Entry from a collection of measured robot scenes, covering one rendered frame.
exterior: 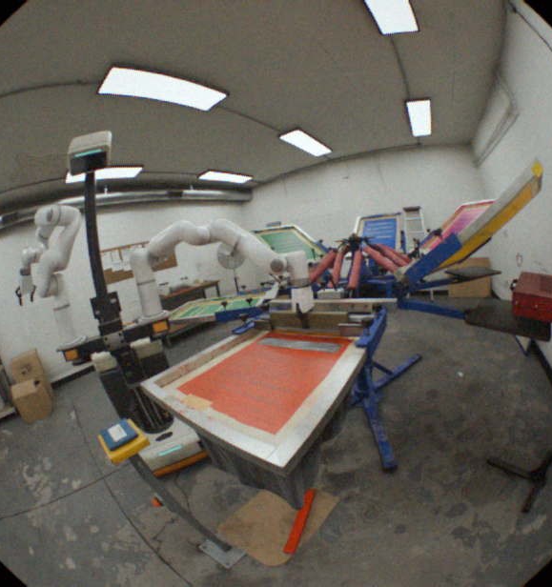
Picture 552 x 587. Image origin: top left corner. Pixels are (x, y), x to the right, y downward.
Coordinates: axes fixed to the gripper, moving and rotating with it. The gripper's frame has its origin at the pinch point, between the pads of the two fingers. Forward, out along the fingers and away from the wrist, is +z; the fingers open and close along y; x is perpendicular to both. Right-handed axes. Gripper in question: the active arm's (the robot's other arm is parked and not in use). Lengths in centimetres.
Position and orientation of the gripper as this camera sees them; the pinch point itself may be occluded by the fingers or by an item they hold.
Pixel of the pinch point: (307, 322)
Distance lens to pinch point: 98.2
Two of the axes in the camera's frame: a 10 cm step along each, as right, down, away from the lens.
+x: 8.0, -0.3, -6.0
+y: -5.7, 2.6, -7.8
